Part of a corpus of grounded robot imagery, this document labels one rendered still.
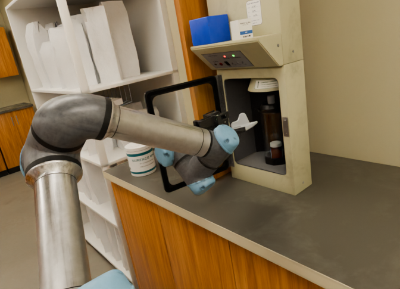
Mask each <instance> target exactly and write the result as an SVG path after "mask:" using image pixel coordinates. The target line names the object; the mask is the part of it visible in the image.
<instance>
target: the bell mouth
mask: <svg viewBox="0 0 400 289"><path fill-rule="evenodd" d="M278 90H279V84H278V81H277V79H275V78H251V81H250V84H249V87H248V91H249V92H271V91H278Z"/></svg>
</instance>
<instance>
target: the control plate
mask: <svg viewBox="0 0 400 289"><path fill-rule="evenodd" d="M201 55H202V56H203V57H204V58H205V59H206V60H207V61H208V62H209V63H211V64H212V65H213V66H214V67H215V68H216V69H217V68H229V67H250V66H254V65H253V64H252V63H251V62H250V61H249V60H248V59H247V58H246V57H245V56H244V55H243V54H242V52H241V51H229V52H218V53H212V54H201ZM224 55H225V56H226V57H223V56H224ZM232 55H235V56H232ZM224 61H227V62H228V63H229V64H230V65H231V66H228V65H227V64H226V63H225V62H224ZM242 61H243V62H244V63H243V64H242ZM232 62H234V64H232ZM237 62H239V63H238V64H237ZM219 63H222V64H223V65H222V66H221V65H219ZM215 64H217V65H215Z"/></svg>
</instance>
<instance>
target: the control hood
mask: <svg viewBox="0 0 400 289"><path fill-rule="evenodd" d="M190 49H191V51H192V52H193V53H194V54H196V55H197V56H198V57H199V58H200V59H201V60H202V61H203V62H204V63H205V64H206V65H207V66H208V67H209V68H210V69H211V70H221V69H244V68H256V67H279V66H282V65H283V52H282V39H281V34H279V33H276V34H272V35H264V36H256V37H253V38H247V39H241V40H235V41H233V40H230V41H224V42H219V43H212V44H208V45H200V46H192V47H191V48H190ZM229 51H241V52H242V54H243V55H244V56H245V57H246V58H247V59H248V60H249V61H250V62H251V63H252V64H253V65H254V66H250V67H229V68H217V69H216V68H215V67H214V66H213V65H212V64H211V63H209V62H208V61H207V60H206V59H205V58H204V57H203V56H202V55H201V54H212V53H218V52H229Z"/></svg>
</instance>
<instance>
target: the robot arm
mask: <svg viewBox="0 0 400 289"><path fill-rule="evenodd" d="M209 113H210V114H209ZM225 114H226V115H225ZM229 118H230V117H229V111H227V112H225V113H221V112H220V111H214V110H213V111H210V112H208V113H206V114H203V119H201V120H194V121H193V126H192V125H189V124H185V123H182V122H177V121H175V120H170V119H166V118H163V117H160V116H155V115H153V114H148V113H144V112H141V111H137V110H133V109H131V108H126V107H122V106H119V105H115V104H114V101H113V100H112V99H111V98H107V97H103V96H100V95H94V94H67V95H61V96H58V97H55V98H52V99H50V100H48V101H47V102H45V103H43V104H42V105H41V106H40V107H39V108H38V109H37V111H36V112H35V115H34V116H33V120H32V124H31V127H30V130H29V133H28V136H27V139H26V142H25V145H24V146H23V148H22V150H21V153H20V170H21V172H22V174H23V176H24V177H25V181H26V184H27V185H28V186H29V187H30V188H32V189H33V190H34V198H35V218H36V237H37V256H38V267H39V286H40V289H135V287H134V285H133V284H131V283H130V282H129V280H128V279H127V278H126V276H125V274H124V273H123V272H122V271H121V270H118V269H113V270H110V271H108V272H106V273H104V274H102V275H100V276H98V277H96V278H95V279H93V280H92V279H91V274H90V267H89V259H88V251H87V247H86V239H85V232H84V227H83V219H82V211H81V207H80V199H79V192H78V187H77V183H78V182H79V181H80V180H81V178H82V176H83V170H82V163H81V159H80V152H81V150H82V148H83V146H84V144H85V142H86V140H87V139H95V140H99V141H102V140H104V139H105V138H112V139H118V140H122V141H127V142H132V143H135V144H141V145H146V146H150V147H155V156H156V158H157V160H158V162H159V163H160V164H161V165H163V166H164V167H168V166H171V165H172V166H173V167H174V168H175V169H176V171H177V172H178V174H179V175H180V176H181V177H182V179H183V180H184V181H185V183H186V184H187V186H188V187H189V188H190V190H191V191H192V192H193V193H194V194H195V195H201V194H203V193H205V192H206V191H208V190H209V189H210V188H211V187H212V186H213V185H214V184H215V178H214V176H213V175H212V174H213V173H214V172H215V171H216V170H217V169H218V168H219V166H220V165H221V164H222V163H223V162H224V161H225V160H228V159H229V158H230V156H231V155H232V153H233V151H234V150H235V149H236V147H237V146H238V145H239V137H238V134H239V133H242V132H244V131H246V130H248V129H250V128H252V127H254V126H255V125H256V124H257V121H256V122H251V123H250V122H249V120H248V118H247V116H246V114H245V113H241V114H240V115H239V118H238V120H237V121H235V122H232V123H231V127H230V126H229Z"/></svg>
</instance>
